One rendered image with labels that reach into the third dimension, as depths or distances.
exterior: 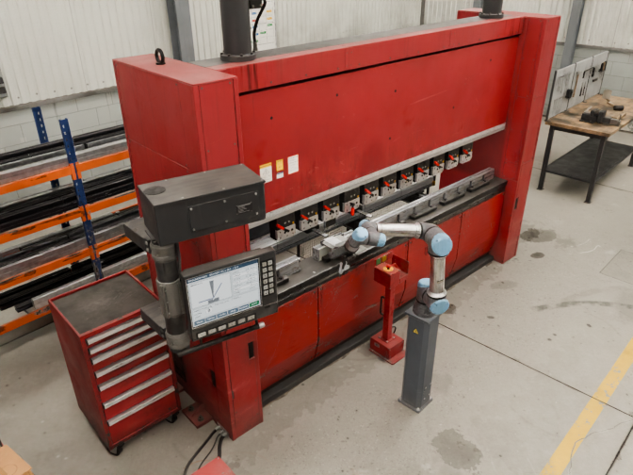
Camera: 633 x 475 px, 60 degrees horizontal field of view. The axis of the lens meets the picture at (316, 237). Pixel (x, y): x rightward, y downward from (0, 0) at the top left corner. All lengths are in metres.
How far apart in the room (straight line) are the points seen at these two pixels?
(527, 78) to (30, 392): 4.64
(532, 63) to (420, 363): 2.73
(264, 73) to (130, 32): 4.53
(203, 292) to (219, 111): 0.87
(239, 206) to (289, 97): 1.04
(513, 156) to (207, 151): 3.32
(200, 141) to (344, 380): 2.23
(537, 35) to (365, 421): 3.35
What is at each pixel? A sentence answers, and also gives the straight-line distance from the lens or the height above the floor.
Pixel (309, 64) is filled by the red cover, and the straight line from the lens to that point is 3.32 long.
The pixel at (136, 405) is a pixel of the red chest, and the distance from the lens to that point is 3.73.
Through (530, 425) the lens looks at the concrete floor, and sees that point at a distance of 4.15.
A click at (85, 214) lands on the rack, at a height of 0.99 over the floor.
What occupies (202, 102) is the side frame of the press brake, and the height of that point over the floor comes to 2.21.
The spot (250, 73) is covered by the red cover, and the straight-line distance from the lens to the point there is 3.06.
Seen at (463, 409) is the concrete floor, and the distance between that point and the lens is 4.13.
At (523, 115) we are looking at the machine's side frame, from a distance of 5.27.
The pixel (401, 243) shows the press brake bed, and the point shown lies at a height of 0.77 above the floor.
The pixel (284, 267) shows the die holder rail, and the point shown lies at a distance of 3.69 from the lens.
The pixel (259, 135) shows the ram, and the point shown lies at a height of 1.90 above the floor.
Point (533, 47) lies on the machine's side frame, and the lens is 5.15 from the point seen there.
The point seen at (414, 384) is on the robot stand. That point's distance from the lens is 3.91.
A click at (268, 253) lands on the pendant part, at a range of 2.58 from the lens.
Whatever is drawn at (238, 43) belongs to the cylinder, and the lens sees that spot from 3.11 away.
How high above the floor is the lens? 2.88
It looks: 28 degrees down
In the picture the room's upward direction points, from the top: 1 degrees counter-clockwise
